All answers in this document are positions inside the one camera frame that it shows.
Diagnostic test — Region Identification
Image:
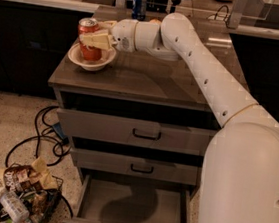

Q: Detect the clear plastic bottle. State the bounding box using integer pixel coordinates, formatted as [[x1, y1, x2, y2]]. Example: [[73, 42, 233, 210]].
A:
[[0, 187, 29, 223]]

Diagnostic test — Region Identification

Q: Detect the bottom open grey drawer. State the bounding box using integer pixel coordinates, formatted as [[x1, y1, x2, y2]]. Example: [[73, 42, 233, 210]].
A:
[[62, 174, 191, 223]]

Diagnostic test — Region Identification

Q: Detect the orange fruit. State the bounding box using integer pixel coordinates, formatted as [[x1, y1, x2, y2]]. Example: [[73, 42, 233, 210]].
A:
[[150, 19, 161, 24]]

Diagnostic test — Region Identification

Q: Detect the brown snack bag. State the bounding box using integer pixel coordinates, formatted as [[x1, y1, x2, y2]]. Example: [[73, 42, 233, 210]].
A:
[[0, 157, 59, 193]]

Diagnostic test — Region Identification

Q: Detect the top grey drawer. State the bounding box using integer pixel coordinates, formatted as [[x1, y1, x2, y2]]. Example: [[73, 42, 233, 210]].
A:
[[57, 109, 216, 156]]

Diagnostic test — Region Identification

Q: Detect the red coke can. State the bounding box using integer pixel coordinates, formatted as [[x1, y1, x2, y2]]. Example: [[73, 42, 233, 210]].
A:
[[77, 17, 102, 61]]

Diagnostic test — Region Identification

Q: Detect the white paper bowl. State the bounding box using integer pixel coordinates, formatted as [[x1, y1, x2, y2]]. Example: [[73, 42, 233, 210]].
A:
[[67, 43, 117, 72]]

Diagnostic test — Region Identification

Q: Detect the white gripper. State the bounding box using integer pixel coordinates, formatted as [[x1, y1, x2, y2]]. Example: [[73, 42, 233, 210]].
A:
[[79, 19, 138, 52]]

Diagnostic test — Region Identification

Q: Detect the grey drawer cabinet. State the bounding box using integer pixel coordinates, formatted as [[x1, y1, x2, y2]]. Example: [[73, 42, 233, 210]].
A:
[[31, 0, 258, 223]]

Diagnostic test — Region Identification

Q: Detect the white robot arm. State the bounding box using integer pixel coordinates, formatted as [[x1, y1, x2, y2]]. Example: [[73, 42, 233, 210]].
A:
[[83, 13, 279, 223]]

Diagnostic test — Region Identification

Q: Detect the blue pepsi can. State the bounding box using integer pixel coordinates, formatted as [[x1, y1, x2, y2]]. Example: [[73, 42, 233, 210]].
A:
[[131, 0, 147, 21]]

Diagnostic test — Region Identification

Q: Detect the black wire basket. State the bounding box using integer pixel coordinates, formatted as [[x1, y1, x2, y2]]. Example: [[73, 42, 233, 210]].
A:
[[0, 175, 63, 223]]

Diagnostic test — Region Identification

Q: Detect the black floor cable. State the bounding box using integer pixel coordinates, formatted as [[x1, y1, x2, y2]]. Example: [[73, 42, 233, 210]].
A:
[[3, 100, 77, 176]]

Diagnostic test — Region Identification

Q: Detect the middle grey drawer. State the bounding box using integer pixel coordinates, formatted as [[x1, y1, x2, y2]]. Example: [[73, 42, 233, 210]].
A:
[[70, 148, 199, 185]]

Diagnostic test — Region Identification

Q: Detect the black cable loop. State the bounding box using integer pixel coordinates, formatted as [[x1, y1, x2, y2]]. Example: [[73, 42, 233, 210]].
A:
[[206, 3, 232, 23]]

